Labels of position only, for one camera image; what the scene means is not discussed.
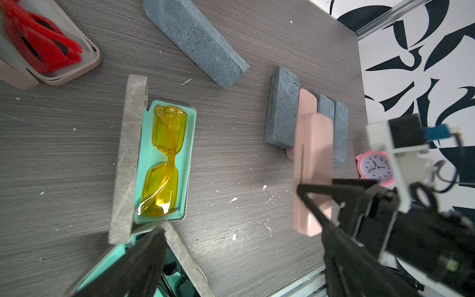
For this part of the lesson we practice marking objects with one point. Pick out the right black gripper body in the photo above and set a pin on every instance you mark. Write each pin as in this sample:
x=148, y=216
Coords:
x=357, y=218

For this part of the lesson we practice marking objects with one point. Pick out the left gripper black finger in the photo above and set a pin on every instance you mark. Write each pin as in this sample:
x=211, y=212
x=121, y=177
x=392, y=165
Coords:
x=135, y=274

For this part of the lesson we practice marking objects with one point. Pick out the teal case black sunglasses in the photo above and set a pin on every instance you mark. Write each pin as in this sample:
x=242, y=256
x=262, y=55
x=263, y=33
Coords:
x=181, y=276

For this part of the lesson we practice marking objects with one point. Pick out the grey case black sunglasses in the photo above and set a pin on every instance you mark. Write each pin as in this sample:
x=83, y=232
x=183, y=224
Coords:
x=340, y=133

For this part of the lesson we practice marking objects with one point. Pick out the pink case purple glasses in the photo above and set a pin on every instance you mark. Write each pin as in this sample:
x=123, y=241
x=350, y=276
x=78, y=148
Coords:
x=313, y=164

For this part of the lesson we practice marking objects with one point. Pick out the pink case thin glasses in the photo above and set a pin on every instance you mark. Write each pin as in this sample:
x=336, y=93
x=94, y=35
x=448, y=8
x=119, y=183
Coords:
x=307, y=106

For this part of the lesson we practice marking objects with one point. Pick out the grey case white glasses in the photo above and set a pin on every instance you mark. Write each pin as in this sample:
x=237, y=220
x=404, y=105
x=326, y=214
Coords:
x=282, y=109

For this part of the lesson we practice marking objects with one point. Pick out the teal case yellow glasses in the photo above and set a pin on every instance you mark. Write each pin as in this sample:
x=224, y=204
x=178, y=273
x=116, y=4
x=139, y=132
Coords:
x=137, y=155

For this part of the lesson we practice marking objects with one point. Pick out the grey teal case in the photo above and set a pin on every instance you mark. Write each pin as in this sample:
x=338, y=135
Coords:
x=184, y=24

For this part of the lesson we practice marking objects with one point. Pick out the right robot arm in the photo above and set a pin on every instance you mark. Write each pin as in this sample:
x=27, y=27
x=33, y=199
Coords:
x=442, y=246

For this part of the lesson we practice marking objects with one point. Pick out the pink case red glasses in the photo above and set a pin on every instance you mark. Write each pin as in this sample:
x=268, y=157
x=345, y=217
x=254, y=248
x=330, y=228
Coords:
x=41, y=44

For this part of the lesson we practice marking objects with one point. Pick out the pink alarm clock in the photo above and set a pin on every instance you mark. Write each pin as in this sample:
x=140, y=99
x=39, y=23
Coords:
x=375, y=165

